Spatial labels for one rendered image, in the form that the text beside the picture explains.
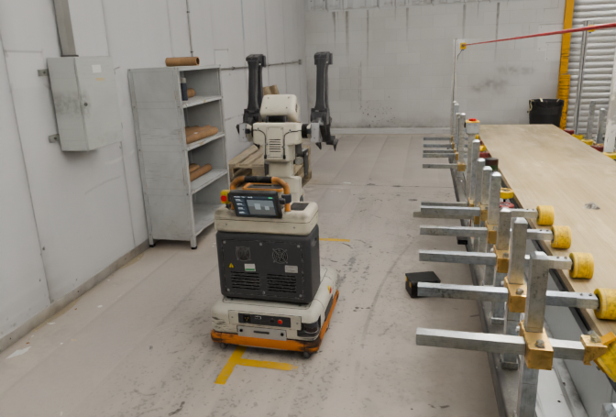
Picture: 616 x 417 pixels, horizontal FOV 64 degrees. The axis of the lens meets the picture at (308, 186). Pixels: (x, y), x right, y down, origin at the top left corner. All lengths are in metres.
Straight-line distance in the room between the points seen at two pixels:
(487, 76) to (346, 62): 2.69
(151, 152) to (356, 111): 6.44
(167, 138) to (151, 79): 0.49
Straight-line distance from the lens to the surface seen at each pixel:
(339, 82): 10.21
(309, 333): 2.75
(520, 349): 1.28
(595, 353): 1.30
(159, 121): 4.29
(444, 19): 10.07
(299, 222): 2.57
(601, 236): 2.19
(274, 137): 2.86
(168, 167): 4.33
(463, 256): 1.70
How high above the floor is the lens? 1.61
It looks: 15 degrees down
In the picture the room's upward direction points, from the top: 2 degrees counter-clockwise
